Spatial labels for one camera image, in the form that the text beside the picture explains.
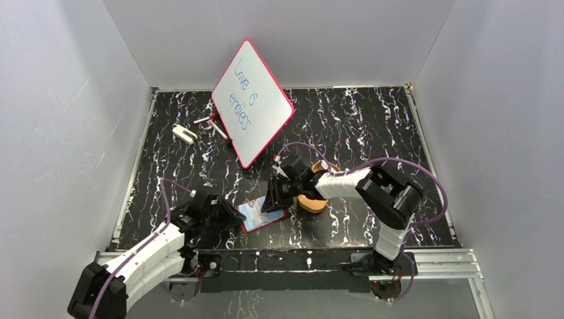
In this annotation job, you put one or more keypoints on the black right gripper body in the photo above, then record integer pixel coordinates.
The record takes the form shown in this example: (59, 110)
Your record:
(282, 191)

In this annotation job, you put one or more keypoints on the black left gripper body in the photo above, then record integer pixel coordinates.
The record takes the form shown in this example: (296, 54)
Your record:
(219, 210)

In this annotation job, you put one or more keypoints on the red leather card holder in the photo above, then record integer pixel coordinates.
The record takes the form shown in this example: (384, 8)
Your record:
(268, 218)

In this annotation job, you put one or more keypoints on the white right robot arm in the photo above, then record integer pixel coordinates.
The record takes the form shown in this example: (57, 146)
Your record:
(390, 194)

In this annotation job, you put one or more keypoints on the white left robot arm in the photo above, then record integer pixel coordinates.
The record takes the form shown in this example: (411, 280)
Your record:
(109, 290)

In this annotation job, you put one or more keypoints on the orange oval tray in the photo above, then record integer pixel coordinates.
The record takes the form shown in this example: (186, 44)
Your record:
(313, 205)

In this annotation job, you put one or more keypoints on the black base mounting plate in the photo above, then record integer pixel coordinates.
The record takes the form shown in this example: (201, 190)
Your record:
(295, 269)

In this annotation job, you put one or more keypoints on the white whiteboard eraser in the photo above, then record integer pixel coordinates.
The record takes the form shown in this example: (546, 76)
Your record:
(184, 134)

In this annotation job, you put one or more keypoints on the pink framed whiteboard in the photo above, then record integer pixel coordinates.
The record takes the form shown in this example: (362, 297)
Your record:
(251, 104)

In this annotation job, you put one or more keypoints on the red capped marker pen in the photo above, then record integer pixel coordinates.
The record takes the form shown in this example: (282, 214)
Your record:
(201, 120)

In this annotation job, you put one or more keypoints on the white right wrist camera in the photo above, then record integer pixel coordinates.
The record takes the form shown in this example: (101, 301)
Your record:
(277, 164)

